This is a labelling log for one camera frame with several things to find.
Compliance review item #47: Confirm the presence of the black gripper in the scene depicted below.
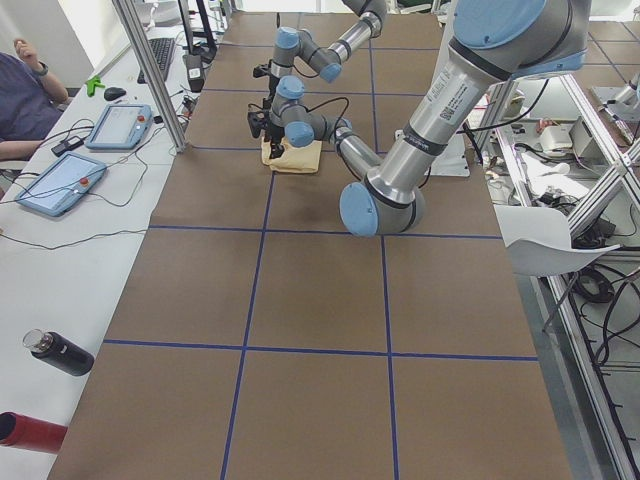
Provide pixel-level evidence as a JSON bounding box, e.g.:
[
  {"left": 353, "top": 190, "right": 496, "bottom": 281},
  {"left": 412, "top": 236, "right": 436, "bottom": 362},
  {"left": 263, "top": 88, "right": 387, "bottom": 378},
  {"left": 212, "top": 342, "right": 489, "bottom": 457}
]
[
  {"left": 247, "top": 104, "right": 284, "bottom": 159},
  {"left": 252, "top": 61, "right": 280, "bottom": 80}
]

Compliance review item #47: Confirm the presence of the cream long-sleeve printed shirt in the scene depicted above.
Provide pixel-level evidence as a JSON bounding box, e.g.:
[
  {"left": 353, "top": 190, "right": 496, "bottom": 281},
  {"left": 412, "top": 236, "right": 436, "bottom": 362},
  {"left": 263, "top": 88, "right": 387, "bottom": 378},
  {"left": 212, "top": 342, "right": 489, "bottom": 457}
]
[{"left": 261, "top": 138, "right": 322, "bottom": 174}]

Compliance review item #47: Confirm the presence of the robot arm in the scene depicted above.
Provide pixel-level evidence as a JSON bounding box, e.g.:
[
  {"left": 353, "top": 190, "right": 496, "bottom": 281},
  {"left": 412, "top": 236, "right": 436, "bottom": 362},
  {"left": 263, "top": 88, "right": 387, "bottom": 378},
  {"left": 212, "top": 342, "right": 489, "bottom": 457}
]
[
  {"left": 252, "top": 0, "right": 388, "bottom": 83},
  {"left": 247, "top": 1, "right": 591, "bottom": 237}
]

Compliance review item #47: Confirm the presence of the black keyboard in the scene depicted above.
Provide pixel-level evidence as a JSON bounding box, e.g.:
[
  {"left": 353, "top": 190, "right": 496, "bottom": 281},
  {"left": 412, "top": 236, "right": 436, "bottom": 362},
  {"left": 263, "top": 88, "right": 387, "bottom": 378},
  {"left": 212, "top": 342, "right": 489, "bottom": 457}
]
[{"left": 148, "top": 38, "right": 176, "bottom": 81}]

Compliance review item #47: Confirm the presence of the blue teach pendant far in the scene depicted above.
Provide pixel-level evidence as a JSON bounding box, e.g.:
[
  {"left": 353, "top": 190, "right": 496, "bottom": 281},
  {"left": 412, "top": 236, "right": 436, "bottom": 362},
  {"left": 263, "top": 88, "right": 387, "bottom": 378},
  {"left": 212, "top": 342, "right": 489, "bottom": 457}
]
[{"left": 84, "top": 104, "right": 153, "bottom": 151}]

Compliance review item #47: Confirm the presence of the blue teach pendant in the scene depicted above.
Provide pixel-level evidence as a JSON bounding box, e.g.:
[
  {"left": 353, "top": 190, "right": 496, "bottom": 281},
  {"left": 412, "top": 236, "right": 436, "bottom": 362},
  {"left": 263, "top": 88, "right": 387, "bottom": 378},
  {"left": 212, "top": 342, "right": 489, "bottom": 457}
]
[
  {"left": 84, "top": 104, "right": 153, "bottom": 151},
  {"left": 15, "top": 152, "right": 107, "bottom": 217}
]

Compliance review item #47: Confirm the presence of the black computer mouse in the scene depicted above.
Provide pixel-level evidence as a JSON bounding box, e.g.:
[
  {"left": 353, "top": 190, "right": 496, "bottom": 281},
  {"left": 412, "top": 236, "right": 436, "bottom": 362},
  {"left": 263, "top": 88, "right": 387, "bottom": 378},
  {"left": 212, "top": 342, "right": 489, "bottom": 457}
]
[{"left": 103, "top": 87, "right": 127, "bottom": 101}]

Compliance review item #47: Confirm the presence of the green plastic part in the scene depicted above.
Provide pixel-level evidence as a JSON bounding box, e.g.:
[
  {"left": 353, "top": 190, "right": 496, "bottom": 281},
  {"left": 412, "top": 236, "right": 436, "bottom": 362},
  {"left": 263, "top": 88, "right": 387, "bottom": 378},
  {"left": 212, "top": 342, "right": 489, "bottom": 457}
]
[{"left": 85, "top": 75, "right": 105, "bottom": 97}]

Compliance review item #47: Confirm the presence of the small black device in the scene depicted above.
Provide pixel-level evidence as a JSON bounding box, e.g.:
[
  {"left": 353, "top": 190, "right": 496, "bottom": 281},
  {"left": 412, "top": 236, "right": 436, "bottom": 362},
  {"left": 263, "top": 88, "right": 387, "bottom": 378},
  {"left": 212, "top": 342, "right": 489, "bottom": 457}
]
[{"left": 51, "top": 135, "right": 84, "bottom": 157}]

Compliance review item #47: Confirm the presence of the blue teach pendant near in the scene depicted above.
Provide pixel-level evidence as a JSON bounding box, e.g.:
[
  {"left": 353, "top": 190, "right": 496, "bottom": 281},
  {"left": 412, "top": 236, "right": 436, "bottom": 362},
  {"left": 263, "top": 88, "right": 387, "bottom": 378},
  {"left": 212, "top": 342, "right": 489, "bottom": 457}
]
[{"left": 15, "top": 152, "right": 107, "bottom": 217}]

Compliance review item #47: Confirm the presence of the seated person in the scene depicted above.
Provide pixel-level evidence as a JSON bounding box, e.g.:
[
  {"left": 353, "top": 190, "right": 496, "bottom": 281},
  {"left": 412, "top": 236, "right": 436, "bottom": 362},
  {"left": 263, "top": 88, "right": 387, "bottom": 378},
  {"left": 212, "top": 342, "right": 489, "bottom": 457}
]
[{"left": 1, "top": 38, "right": 69, "bottom": 161}]

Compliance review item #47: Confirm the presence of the white plastic chair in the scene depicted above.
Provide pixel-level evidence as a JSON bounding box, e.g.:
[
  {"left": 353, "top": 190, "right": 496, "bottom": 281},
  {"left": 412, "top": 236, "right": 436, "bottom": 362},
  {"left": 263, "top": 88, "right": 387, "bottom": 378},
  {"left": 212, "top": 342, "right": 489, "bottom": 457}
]
[{"left": 494, "top": 205, "right": 620, "bottom": 277}]

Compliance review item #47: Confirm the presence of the black water bottle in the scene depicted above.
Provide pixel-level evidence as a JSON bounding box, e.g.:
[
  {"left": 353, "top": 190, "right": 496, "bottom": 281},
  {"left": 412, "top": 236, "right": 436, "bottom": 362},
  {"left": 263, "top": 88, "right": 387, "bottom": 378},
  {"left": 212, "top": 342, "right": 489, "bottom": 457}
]
[{"left": 22, "top": 329, "right": 94, "bottom": 377}]

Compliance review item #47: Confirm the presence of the red cylinder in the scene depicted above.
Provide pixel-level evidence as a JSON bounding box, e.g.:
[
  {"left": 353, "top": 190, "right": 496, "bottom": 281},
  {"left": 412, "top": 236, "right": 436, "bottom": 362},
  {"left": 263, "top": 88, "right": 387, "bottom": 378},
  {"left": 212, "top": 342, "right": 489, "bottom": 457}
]
[{"left": 1, "top": 412, "right": 67, "bottom": 454}]

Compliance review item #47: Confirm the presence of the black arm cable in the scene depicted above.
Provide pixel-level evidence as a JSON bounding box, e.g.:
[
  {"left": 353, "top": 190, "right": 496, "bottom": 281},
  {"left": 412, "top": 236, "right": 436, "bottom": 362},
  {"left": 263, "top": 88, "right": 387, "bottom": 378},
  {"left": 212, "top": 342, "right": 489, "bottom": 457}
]
[{"left": 304, "top": 97, "right": 351, "bottom": 126}]

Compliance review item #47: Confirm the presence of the aluminium frame post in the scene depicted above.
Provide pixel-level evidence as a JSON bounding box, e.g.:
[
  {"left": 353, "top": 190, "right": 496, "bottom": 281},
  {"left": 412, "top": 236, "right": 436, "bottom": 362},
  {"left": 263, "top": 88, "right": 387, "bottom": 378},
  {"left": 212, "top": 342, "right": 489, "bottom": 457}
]
[{"left": 112, "top": 0, "right": 186, "bottom": 153}]

